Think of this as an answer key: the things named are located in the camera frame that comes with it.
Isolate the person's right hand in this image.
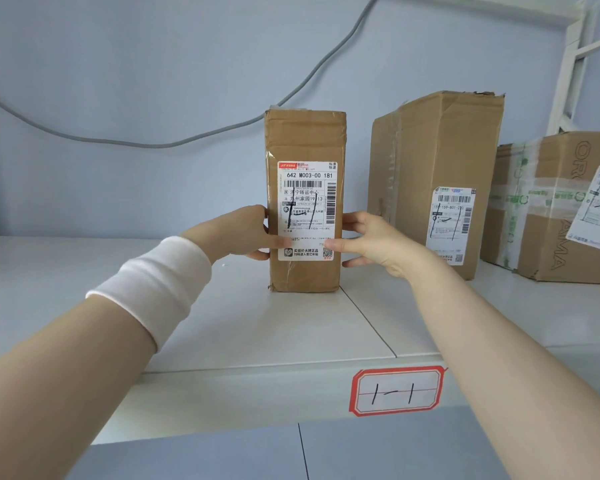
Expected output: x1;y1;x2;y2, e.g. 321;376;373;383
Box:
323;211;433;281

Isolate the person's left hand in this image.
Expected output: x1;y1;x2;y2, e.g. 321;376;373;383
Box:
179;204;293;265

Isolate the white metal shelf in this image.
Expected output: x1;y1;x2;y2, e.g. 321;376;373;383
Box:
0;0;600;480

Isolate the narrow brown box marked 1-1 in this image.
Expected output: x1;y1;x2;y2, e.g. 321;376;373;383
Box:
263;108;347;294

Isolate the tall EMS cardboard box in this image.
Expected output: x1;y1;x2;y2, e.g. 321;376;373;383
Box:
367;90;506;281

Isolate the Orgamama cardboard box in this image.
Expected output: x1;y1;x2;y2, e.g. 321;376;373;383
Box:
479;132;600;285

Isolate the person's right forearm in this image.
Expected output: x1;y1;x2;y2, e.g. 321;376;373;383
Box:
405;249;600;480

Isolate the person's left forearm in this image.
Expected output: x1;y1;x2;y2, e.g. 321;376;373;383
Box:
0;294;159;480

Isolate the red-bordered label sticker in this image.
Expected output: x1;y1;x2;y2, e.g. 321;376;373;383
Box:
349;365;445;417

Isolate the grey wall cable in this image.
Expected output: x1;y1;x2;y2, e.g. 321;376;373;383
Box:
0;0;381;149

